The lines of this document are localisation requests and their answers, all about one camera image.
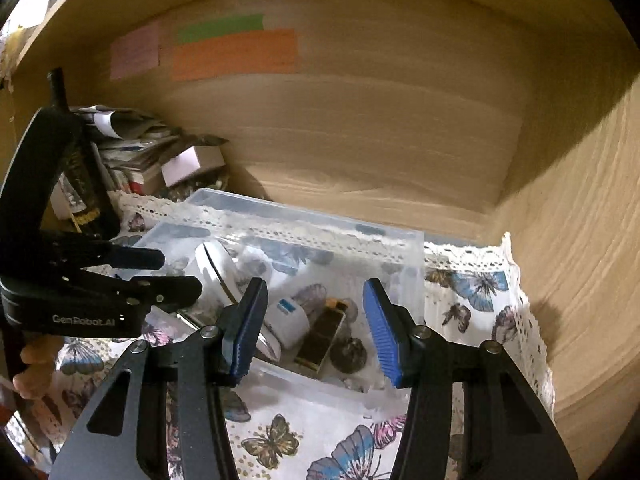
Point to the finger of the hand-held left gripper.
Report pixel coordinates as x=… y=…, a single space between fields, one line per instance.
x=115 y=257
x=170 y=292

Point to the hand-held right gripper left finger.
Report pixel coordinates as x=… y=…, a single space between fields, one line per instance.
x=247 y=332

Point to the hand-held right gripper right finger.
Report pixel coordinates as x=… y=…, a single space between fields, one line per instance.
x=382 y=332

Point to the silver nail clipper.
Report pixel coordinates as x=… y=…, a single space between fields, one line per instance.
x=189 y=319

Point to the dark round hair clip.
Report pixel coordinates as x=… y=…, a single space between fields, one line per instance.
x=349 y=355

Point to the white blue striped adapter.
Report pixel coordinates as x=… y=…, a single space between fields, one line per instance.
x=287 y=322

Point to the black gold rectangular case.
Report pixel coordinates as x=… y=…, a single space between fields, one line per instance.
x=320 y=335

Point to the clear plastic storage box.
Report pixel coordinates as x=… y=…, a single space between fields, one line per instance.
x=350 y=250

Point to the person's left hand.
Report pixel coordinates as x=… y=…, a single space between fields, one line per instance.
x=35 y=365

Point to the dark wine bottle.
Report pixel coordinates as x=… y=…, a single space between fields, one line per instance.
x=87 y=190

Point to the stack of small boxes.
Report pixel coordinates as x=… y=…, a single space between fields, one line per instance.
x=135 y=165

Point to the butterfly print tablecloth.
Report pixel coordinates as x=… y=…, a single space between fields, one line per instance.
x=475 y=300

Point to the dark beaded item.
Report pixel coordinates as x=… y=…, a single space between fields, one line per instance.
x=200 y=190

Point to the small white box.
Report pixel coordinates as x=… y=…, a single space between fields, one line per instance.
x=192 y=165

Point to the rolled printed papers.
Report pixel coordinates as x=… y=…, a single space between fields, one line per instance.
x=120 y=120

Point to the wooden desk shelf unit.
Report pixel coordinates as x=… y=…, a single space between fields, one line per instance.
x=400 y=135

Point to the pink sticky note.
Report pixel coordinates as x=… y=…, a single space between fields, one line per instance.
x=134 y=50

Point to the orange sticky note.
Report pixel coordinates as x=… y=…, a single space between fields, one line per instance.
x=235 y=55

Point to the green sticky note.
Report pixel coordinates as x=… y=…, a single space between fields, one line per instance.
x=220 y=29

